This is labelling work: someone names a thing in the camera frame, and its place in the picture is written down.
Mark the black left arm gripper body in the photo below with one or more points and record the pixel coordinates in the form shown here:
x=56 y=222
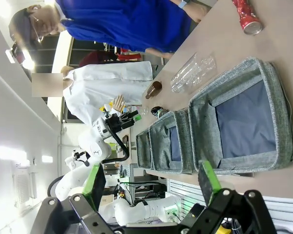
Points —
x=115 y=123

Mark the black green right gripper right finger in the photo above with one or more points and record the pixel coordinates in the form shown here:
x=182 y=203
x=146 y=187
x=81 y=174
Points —
x=210 y=185

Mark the white wall air unit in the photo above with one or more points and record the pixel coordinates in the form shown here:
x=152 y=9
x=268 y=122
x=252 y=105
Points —
x=24 y=187

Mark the person in white coat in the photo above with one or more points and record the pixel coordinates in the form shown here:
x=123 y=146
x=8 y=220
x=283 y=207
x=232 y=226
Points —
x=105 y=83

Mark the person's left hand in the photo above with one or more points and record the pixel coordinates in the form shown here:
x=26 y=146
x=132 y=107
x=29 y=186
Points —
x=199 y=11

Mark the cardboard box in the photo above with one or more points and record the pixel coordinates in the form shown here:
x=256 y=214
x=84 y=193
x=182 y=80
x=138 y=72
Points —
x=107 y=200

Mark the finger of the left gripper plain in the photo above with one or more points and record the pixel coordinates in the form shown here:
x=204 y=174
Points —
x=130 y=114

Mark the small clear plastic bottle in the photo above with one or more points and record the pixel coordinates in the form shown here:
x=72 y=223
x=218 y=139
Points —
x=144 y=111

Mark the person in red shirt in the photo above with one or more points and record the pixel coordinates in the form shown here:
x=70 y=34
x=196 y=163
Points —
x=97 y=58

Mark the small grey fabric basket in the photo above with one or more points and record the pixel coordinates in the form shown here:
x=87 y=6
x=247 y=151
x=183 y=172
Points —
x=142 y=151

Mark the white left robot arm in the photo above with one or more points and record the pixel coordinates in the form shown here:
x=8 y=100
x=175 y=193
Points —
x=92 y=148

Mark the brown glass bottle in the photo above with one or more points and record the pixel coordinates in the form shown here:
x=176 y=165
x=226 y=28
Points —
x=153 y=90

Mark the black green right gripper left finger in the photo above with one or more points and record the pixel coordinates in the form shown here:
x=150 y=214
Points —
x=95 y=185

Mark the red soda can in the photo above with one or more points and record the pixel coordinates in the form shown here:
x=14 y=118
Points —
x=246 y=17

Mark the medium grey fabric basket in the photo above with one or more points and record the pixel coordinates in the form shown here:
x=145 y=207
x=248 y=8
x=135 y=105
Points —
x=164 y=146

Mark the dark crushed can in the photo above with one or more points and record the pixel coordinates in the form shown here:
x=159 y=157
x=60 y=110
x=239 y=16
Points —
x=160 y=112

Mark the pale raised hand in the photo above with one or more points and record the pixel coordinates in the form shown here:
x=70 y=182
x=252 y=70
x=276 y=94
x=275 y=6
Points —
x=119 y=103

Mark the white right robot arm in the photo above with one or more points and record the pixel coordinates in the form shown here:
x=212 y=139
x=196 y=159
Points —
x=141 y=210

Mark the large grey fabric basket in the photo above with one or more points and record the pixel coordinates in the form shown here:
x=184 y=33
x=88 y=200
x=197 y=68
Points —
x=244 y=122

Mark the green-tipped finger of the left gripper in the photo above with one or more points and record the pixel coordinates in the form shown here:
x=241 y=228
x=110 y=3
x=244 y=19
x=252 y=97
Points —
x=133 y=120

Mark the person's right forearm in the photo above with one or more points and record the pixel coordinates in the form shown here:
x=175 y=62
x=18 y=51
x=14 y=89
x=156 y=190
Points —
x=161 y=52

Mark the light blue wrist watch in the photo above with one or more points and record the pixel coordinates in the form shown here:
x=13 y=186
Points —
x=183 y=3

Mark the person in blue shirt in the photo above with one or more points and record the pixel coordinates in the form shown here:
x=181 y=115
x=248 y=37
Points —
x=122 y=22

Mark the aluminium equipment rack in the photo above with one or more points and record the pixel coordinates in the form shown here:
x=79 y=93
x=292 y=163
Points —
x=144 y=185

